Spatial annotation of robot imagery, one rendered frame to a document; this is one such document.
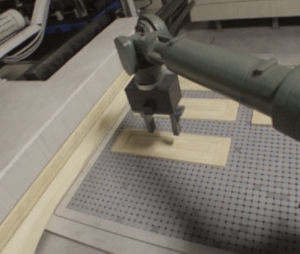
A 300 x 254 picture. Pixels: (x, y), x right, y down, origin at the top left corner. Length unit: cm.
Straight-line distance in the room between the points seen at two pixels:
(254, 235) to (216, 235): 15
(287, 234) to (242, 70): 73
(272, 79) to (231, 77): 11
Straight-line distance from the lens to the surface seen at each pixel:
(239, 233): 118
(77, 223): 138
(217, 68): 71
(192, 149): 143
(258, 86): 63
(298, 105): 55
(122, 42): 107
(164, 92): 115
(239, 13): 461
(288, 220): 122
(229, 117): 159
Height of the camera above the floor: 193
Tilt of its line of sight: 38 degrees down
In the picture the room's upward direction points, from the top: 16 degrees counter-clockwise
